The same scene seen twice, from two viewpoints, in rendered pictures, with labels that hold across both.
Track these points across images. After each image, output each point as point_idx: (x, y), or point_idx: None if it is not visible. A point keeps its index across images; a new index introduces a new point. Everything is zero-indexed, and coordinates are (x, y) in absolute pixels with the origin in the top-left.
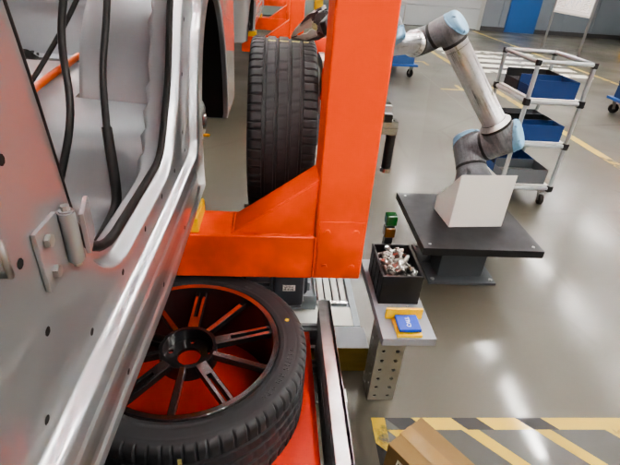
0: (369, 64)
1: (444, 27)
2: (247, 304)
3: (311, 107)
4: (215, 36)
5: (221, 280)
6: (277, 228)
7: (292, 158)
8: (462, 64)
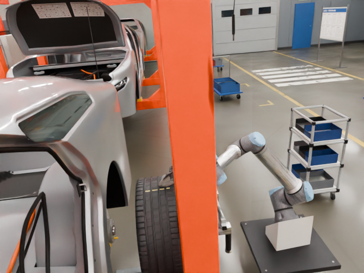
0: (205, 245)
1: (250, 143)
2: None
3: (176, 238)
4: (115, 169)
5: None
6: None
7: (169, 267)
8: (265, 160)
